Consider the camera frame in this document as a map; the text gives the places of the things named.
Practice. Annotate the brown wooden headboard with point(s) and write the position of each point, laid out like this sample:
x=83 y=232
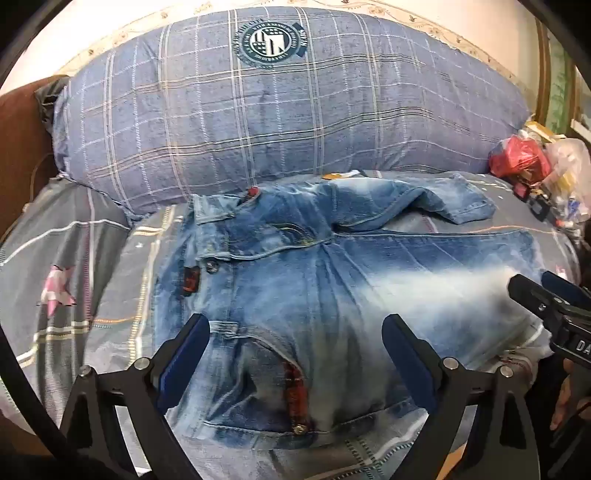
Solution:
x=23 y=147

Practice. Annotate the small dark box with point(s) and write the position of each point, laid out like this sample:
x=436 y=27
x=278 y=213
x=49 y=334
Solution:
x=538 y=203

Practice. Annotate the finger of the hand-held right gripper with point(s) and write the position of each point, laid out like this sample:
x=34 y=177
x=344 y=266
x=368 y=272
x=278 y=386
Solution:
x=531 y=297
x=570 y=293

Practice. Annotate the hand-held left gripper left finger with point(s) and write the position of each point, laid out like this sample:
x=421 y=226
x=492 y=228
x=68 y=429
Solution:
x=184 y=351

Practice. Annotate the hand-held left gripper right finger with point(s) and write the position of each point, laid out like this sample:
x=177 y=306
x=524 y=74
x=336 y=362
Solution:
x=407 y=351

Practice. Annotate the person's right hand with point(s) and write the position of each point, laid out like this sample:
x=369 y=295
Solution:
x=564 y=401

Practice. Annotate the clear plastic bag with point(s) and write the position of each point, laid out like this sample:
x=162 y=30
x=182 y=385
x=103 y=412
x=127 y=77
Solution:
x=570 y=175

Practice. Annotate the grey printed bed sheet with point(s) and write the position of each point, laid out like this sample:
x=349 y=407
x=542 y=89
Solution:
x=69 y=240

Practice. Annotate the wooden framed panel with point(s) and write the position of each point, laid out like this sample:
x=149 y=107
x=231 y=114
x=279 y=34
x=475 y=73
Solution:
x=556 y=78

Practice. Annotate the blue denim pants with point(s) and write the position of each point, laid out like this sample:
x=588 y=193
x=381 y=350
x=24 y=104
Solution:
x=300 y=286

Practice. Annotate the red plastic bag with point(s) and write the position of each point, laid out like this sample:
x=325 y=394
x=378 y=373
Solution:
x=515 y=157

